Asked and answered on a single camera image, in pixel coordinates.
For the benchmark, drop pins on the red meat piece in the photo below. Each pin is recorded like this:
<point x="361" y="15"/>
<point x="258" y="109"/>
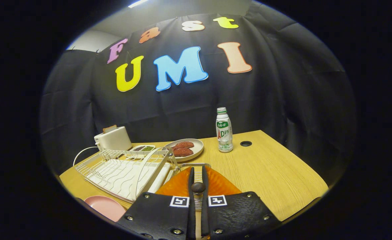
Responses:
<point x="183" y="145"/>
<point x="183" y="152"/>

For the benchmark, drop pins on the beige plate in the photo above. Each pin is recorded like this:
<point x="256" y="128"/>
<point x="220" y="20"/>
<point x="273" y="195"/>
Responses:
<point x="197" y="148"/>

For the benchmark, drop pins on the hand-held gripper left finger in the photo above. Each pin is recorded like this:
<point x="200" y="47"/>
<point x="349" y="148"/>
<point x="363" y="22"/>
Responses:
<point x="159" y="216"/>

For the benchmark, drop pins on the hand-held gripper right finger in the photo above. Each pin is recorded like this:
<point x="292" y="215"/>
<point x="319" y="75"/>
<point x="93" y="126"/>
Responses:
<point x="239" y="213"/>

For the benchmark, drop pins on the divided tray with beans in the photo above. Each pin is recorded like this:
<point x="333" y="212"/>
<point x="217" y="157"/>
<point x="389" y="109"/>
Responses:
<point x="143" y="148"/>

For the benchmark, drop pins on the white drain tray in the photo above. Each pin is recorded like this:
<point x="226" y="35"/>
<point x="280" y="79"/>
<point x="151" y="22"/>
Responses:
<point x="129" y="181"/>

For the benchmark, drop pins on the white green drink bottle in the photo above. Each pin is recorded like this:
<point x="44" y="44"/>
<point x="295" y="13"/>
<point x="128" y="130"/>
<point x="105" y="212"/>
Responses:
<point x="224" y="133"/>

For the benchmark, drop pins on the black backdrop cloth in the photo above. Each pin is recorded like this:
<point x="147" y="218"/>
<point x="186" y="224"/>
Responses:
<point x="275" y="100"/>

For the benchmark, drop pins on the pink plate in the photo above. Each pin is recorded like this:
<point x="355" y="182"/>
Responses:
<point x="104" y="206"/>

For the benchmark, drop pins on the white toaster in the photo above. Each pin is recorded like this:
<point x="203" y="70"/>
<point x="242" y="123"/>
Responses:
<point x="114" y="140"/>

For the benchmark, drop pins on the toast slice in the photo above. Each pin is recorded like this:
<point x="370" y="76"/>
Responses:
<point x="109" y="129"/>

